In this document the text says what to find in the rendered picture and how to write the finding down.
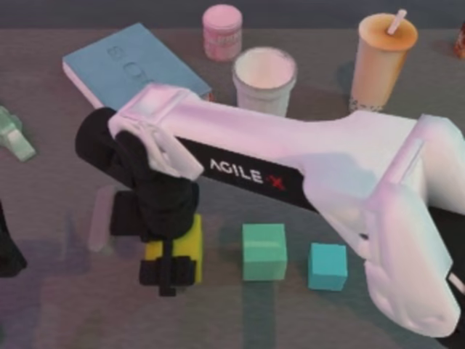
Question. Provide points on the white empty cup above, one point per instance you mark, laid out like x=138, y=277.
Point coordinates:
x=263, y=80

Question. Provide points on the blue book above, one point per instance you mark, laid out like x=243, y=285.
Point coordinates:
x=127, y=62

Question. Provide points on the white drinking straw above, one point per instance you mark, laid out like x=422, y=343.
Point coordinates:
x=396, y=21

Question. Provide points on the yellow cube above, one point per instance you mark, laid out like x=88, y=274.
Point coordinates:
x=190, y=247

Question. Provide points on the mint green stapler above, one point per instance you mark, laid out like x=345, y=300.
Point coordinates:
x=14, y=136

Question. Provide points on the red brown can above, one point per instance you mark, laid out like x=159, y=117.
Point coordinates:
x=460, y=41

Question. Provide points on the teal cube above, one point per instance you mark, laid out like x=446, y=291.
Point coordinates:
x=327, y=266

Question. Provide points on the green cube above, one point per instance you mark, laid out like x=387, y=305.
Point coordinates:
x=264, y=252

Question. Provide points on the pink jar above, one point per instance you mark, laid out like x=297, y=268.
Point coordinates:
x=222, y=32

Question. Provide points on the orange bubble tea cup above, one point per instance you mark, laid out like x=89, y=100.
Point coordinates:
x=381, y=62

